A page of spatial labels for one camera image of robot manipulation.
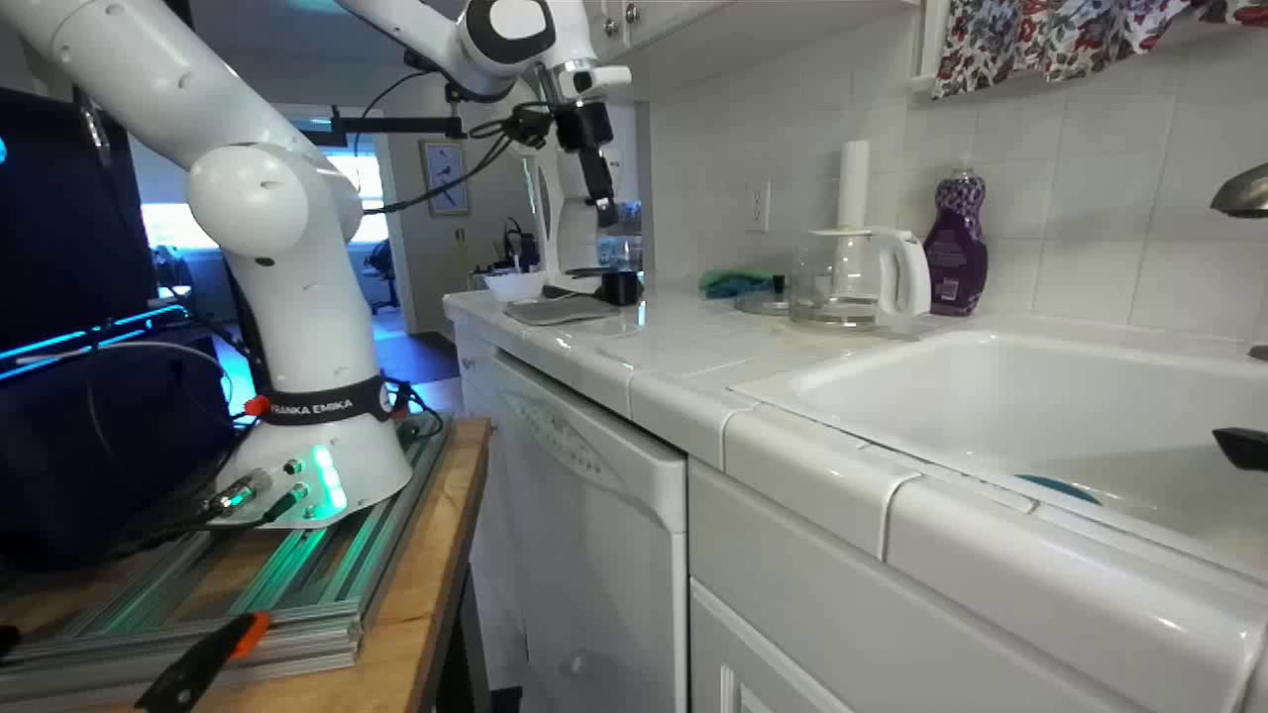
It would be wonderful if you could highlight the glass coffee carafe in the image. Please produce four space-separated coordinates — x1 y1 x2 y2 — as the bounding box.
790 225 937 334

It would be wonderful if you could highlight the white dishwasher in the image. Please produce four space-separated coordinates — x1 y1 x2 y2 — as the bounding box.
454 347 689 713

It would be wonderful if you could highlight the teal item in sink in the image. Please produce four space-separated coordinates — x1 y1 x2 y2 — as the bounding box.
1014 473 1105 513

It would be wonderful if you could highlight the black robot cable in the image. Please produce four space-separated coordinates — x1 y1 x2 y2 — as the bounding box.
352 65 559 221

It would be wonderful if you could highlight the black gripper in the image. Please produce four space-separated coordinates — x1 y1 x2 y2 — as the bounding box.
550 99 628 221

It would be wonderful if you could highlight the black orange clamp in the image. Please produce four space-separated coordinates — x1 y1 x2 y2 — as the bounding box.
137 609 279 713

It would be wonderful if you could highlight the white paper towel roll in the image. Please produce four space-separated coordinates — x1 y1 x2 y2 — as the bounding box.
833 135 878 233

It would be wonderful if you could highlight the wooden table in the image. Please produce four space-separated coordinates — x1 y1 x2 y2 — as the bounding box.
0 417 497 713

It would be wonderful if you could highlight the framed wall picture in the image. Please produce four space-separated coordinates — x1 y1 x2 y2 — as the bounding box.
417 135 476 221

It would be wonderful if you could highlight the dark blue bag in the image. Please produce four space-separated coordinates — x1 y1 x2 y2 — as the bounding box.
0 334 244 569

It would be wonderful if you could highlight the small white bowl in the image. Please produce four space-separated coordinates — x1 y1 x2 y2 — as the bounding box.
480 271 550 309

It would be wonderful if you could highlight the black camera stand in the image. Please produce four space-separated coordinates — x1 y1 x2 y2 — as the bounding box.
296 107 467 143

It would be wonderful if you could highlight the white kitchen sink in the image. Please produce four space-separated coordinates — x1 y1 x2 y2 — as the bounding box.
730 324 1268 588

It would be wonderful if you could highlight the white coffee maker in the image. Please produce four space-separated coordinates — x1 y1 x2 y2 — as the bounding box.
522 149 628 299

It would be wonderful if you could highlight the purple dish soap bottle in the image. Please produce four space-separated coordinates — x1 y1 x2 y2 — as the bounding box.
921 165 995 322

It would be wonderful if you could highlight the clear water bottle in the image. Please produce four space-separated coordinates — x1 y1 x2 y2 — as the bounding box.
590 196 650 309

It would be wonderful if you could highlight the teal cloth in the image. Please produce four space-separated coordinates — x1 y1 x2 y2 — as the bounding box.
695 266 793 304

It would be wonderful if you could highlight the grey counter mat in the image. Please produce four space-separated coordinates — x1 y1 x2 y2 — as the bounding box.
500 295 628 334

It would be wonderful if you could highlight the aluminium frame base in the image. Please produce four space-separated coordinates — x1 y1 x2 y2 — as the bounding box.
0 421 454 705

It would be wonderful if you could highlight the dark computer monitor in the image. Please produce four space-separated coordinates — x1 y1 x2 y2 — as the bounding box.
0 83 162 354

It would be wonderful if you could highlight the white upper cabinet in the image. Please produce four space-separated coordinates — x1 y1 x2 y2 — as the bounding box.
578 0 927 99

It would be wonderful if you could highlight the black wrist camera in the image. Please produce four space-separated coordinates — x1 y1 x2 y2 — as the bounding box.
509 107 559 149

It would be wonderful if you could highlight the floral window curtain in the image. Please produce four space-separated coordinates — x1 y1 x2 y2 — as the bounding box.
927 0 1268 103

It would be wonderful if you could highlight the white sink cabinet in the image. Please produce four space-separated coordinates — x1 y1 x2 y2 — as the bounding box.
685 458 1125 713

